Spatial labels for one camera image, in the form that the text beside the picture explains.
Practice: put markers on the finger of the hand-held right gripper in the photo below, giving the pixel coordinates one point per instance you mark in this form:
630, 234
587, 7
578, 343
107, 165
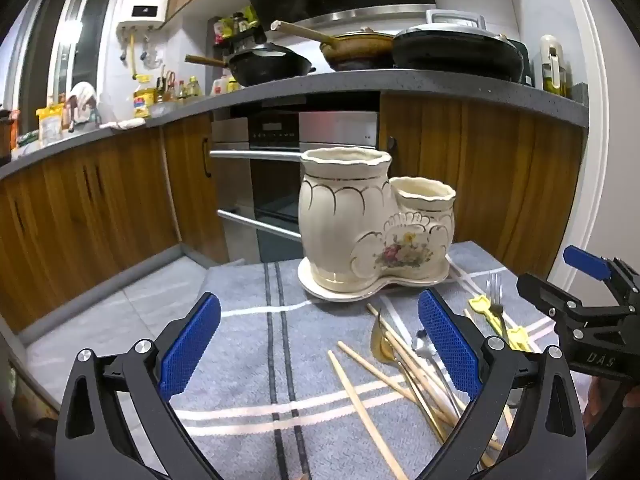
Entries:
585, 261
547, 294

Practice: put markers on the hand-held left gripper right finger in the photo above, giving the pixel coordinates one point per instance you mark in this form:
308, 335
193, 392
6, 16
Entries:
450, 340

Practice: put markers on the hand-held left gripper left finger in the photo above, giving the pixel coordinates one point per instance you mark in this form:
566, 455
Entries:
192, 345

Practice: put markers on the silver metal fork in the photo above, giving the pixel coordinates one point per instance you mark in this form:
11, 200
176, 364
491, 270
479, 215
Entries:
495, 292

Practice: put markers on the pile of wooden chopsticks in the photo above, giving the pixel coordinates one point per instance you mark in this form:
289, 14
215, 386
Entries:
349, 385

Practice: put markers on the cream floral ceramic utensil holder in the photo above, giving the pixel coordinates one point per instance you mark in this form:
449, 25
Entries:
345, 225

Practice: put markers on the silver metal utensil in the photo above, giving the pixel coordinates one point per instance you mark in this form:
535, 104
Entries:
422, 343

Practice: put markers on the gold metal spoon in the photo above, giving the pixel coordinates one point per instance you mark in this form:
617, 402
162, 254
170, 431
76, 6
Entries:
382, 348

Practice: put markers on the grey striped table cloth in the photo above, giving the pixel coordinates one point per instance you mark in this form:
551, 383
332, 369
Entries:
280, 360

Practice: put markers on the wooden base cabinet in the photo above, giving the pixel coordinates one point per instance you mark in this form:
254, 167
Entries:
500, 180

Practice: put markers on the cream ceramic holder tray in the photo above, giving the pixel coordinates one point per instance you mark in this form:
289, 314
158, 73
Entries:
330, 294

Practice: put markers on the wooden base cabinets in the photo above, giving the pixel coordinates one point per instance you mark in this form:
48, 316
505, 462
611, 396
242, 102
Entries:
100, 200

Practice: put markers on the white capped oil dispenser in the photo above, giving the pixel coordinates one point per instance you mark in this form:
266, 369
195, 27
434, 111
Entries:
552, 65

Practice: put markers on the green box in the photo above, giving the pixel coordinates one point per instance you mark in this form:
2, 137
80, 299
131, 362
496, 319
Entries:
526, 66

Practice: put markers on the white rag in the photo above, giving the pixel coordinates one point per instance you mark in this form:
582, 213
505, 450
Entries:
122, 124

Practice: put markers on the black griddle pan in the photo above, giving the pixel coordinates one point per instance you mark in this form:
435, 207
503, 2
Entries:
455, 55

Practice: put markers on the stainless steel oven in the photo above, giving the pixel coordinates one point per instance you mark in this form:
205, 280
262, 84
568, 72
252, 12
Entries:
325, 130

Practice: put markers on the yellow cooking oil bottle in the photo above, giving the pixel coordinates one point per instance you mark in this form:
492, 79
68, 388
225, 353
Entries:
142, 99

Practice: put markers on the row of condiment bottles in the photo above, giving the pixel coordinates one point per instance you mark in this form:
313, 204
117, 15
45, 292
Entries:
180, 89

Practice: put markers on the white sauce bottle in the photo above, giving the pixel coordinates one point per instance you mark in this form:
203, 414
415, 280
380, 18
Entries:
218, 86

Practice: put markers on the yellow food bag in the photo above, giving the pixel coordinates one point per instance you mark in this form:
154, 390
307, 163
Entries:
50, 122

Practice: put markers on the white hanging towel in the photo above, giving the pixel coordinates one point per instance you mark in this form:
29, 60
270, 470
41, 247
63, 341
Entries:
82, 97

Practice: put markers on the grey kitchen countertop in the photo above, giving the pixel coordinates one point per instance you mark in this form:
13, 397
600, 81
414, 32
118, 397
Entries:
350, 85

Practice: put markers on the black spice rack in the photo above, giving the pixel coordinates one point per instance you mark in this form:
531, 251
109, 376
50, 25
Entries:
235, 32

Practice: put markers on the kitchen window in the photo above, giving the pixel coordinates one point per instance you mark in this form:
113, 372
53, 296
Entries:
65, 45

